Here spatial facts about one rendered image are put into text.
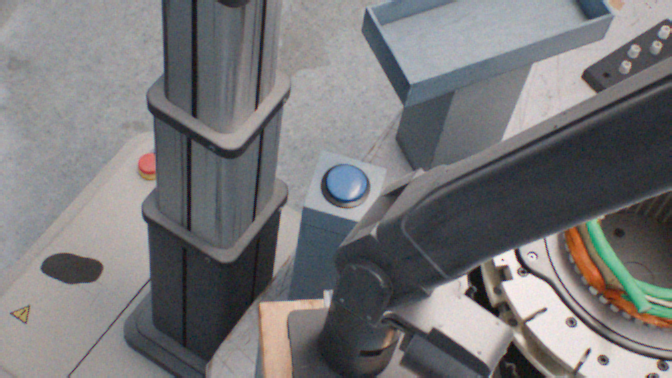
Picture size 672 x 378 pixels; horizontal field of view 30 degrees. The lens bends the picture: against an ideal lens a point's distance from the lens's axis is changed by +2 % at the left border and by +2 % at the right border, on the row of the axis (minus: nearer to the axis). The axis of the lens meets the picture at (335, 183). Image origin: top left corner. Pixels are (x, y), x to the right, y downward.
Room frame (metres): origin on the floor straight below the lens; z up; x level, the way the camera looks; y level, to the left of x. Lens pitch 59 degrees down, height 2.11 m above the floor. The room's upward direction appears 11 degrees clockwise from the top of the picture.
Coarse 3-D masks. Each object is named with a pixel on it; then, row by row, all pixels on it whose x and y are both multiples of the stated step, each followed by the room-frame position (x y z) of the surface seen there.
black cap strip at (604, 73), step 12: (660, 24) 1.13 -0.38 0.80; (648, 36) 1.10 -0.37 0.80; (624, 48) 1.08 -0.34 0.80; (648, 48) 1.08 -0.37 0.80; (660, 48) 1.09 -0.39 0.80; (600, 60) 1.05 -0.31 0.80; (612, 60) 1.05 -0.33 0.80; (624, 60) 1.06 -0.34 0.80; (636, 60) 1.06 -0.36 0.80; (648, 60) 1.06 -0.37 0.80; (660, 60) 1.07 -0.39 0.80; (588, 72) 1.03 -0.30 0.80; (600, 72) 1.03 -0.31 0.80; (612, 72) 1.03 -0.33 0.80; (636, 72) 1.04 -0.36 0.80; (588, 84) 1.02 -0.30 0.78; (600, 84) 1.01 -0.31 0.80; (612, 84) 1.01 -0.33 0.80
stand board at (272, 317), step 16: (272, 304) 0.49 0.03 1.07; (288, 304) 0.49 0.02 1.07; (304, 304) 0.49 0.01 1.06; (320, 304) 0.50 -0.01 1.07; (272, 320) 0.47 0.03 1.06; (272, 336) 0.46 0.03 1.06; (272, 352) 0.44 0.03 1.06; (288, 352) 0.44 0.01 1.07; (272, 368) 0.43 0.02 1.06; (288, 368) 0.43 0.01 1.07
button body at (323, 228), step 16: (320, 160) 0.67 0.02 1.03; (336, 160) 0.67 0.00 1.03; (352, 160) 0.68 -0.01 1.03; (320, 176) 0.65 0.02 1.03; (368, 176) 0.66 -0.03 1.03; (384, 176) 0.67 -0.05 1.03; (320, 192) 0.63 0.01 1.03; (304, 208) 0.61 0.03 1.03; (320, 208) 0.61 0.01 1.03; (336, 208) 0.62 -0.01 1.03; (352, 208) 0.62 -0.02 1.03; (304, 224) 0.61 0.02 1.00; (320, 224) 0.61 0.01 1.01; (336, 224) 0.61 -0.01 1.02; (352, 224) 0.61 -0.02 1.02; (304, 240) 0.61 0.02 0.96; (320, 240) 0.61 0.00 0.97; (336, 240) 0.61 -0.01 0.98; (304, 256) 0.61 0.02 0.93; (320, 256) 0.61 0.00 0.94; (304, 272) 0.61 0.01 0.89; (320, 272) 0.61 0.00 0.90; (304, 288) 0.61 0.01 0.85; (320, 288) 0.61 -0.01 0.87
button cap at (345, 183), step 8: (336, 168) 0.66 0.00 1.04; (344, 168) 0.66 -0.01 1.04; (352, 168) 0.66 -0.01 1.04; (328, 176) 0.65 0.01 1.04; (336, 176) 0.65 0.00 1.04; (344, 176) 0.65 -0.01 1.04; (352, 176) 0.65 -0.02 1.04; (360, 176) 0.65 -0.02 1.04; (328, 184) 0.64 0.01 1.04; (336, 184) 0.64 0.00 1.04; (344, 184) 0.64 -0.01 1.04; (352, 184) 0.64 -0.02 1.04; (360, 184) 0.64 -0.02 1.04; (336, 192) 0.63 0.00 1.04; (344, 192) 0.63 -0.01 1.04; (352, 192) 0.63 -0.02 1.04; (360, 192) 0.63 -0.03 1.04; (344, 200) 0.62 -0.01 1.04; (352, 200) 0.63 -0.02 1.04
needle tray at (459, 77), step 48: (432, 0) 0.89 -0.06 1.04; (480, 0) 0.92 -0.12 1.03; (528, 0) 0.93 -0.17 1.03; (576, 0) 0.95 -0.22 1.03; (384, 48) 0.81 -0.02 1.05; (432, 48) 0.84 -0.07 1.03; (480, 48) 0.86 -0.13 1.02; (528, 48) 0.84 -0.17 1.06; (576, 48) 0.88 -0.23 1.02; (432, 96) 0.78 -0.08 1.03; (480, 96) 0.84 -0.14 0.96; (432, 144) 0.82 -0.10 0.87; (480, 144) 0.85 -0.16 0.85
